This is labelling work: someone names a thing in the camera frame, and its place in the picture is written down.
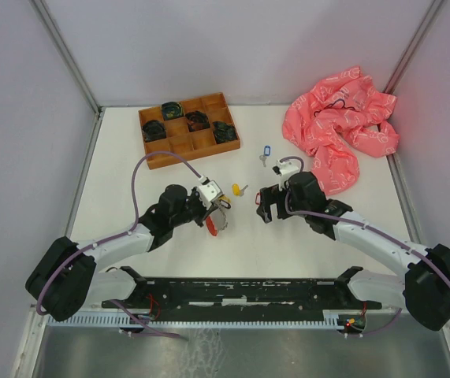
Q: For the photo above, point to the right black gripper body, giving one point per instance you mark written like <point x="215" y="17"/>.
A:
<point x="270" y="195"/>

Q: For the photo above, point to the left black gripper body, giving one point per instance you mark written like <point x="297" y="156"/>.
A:
<point x="198" y="210"/>

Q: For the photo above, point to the key with red tag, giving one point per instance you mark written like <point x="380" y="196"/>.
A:
<point x="257" y="198"/>

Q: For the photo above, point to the red carabiner keyring with keys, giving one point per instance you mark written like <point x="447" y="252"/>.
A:
<point x="217" y="221"/>

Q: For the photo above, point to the key with yellow tag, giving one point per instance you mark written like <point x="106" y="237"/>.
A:
<point x="238" y="191"/>

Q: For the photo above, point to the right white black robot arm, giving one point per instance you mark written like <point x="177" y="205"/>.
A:
<point x="419" y="279"/>

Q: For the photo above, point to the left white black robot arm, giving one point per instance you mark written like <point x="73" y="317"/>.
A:
<point x="72" y="275"/>

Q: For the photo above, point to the key with blue tag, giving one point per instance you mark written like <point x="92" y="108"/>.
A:
<point x="265" y="154"/>

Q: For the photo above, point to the dark rolled item right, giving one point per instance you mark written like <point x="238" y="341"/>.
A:
<point x="223" y="132"/>

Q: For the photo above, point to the dark rolled item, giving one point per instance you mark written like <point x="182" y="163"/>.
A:
<point x="197" y="121"/>
<point x="223" y="132"/>
<point x="153" y="130"/>
<point x="171" y="110"/>

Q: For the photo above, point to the wooden compartment tray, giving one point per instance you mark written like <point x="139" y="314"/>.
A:
<point x="179" y="140"/>

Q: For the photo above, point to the dark rolled item middle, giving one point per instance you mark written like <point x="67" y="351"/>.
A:
<point x="197" y="121"/>

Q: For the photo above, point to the dark rolled item left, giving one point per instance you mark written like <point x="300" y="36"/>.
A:
<point x="153" y="130"/>

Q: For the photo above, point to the dark rolled item top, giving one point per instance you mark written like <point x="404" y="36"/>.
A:
<point x="171" y="110"/>

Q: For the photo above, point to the pink patterned cloth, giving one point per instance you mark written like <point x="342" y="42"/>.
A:
<point x="341" y="113"/>

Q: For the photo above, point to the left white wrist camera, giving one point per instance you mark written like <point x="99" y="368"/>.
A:
<point x="209" y="192"/>

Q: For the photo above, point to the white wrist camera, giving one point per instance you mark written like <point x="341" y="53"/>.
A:
<point x="209" y="192"/>
<point x="284" y="171"/>

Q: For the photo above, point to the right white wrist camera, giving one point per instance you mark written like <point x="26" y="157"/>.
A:
<point x="284" y="171"/>

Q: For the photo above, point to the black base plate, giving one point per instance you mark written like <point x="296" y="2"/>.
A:
<point x="319" y="294"/>

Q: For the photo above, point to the right aluminium frame post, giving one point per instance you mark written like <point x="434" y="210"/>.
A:
<point x="421" y="32"/>

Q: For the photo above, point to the aluminium frame post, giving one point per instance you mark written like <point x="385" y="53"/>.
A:
<point x="49" y="23"/>
<point x="421" y="32"/>

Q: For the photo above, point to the left aluminium frame post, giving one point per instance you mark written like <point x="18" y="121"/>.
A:
<point x="49" y="23"/>

